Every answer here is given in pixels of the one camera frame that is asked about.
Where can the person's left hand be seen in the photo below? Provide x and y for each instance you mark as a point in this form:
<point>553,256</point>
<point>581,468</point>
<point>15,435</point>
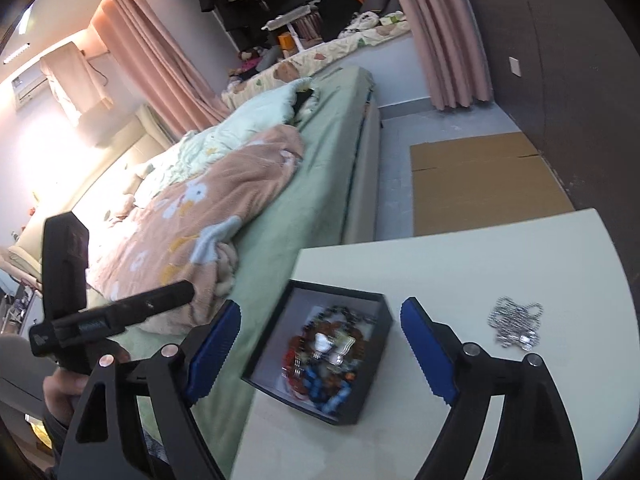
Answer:
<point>60,392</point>

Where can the silver jewelry pieces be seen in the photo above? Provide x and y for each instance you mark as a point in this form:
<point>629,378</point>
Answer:
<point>327,347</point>

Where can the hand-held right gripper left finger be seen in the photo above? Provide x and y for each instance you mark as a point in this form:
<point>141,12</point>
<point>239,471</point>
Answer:
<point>212,350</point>

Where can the cream printed seat cover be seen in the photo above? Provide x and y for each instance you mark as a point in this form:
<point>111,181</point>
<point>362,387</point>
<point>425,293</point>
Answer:
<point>320,57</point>

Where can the light green duvet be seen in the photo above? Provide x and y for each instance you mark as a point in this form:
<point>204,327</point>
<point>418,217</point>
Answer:
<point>250,115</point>

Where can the orange box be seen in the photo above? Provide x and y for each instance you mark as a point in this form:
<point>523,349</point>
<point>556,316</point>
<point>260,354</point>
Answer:
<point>286,41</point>

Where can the white plush toy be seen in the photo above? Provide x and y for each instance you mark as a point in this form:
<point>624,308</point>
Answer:
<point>367,21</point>

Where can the pink floral blanket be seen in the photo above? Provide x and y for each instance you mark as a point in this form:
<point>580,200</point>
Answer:
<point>200,200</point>

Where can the white folding rack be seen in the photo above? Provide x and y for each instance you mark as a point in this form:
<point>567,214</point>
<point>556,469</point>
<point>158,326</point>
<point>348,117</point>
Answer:
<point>290,19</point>

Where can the flat cardboard sheet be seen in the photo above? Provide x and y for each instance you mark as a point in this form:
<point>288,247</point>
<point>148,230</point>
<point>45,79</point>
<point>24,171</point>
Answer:
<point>475,185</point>

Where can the black box with white inside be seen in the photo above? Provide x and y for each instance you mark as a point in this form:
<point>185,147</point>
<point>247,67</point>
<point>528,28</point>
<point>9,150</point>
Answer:
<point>372,360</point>

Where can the cream plush toy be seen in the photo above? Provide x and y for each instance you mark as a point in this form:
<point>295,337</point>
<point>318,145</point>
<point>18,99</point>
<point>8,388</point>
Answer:
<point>127,200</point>

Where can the dark brown wardrobe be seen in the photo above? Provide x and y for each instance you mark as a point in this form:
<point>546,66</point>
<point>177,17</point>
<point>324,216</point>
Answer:
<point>575,85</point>

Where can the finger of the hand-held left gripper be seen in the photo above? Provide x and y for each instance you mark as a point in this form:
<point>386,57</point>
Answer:
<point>65,260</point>
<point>150,302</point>

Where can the white hanging garment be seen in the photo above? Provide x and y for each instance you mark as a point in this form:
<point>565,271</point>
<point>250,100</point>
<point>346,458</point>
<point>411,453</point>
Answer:
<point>75,85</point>

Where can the bed with green sheet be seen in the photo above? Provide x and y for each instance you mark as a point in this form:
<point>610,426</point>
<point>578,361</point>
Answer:
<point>310,200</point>

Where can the white wall switch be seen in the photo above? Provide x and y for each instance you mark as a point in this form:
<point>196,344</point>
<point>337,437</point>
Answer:
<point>515,66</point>

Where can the pink plush toy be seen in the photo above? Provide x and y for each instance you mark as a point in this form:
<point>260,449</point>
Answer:
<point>252,62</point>

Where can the pink curtain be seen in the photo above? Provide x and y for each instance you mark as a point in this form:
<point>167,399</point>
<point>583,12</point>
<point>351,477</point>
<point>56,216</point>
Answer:
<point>160,60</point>
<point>440,35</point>

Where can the green tissue packet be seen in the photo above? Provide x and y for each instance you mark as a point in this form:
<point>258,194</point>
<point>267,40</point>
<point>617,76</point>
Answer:
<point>395,20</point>

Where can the black bag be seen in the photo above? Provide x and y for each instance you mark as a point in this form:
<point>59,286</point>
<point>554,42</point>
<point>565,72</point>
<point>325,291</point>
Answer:
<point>340,12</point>

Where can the beige padded headboard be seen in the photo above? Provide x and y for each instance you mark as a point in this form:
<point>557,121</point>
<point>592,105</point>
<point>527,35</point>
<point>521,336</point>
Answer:
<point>145,130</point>

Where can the white air conditioner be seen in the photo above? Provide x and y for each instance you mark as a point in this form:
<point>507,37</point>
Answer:
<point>27,90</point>

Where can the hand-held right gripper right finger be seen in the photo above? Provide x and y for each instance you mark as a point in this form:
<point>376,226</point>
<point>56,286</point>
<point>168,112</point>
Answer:
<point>427,350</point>

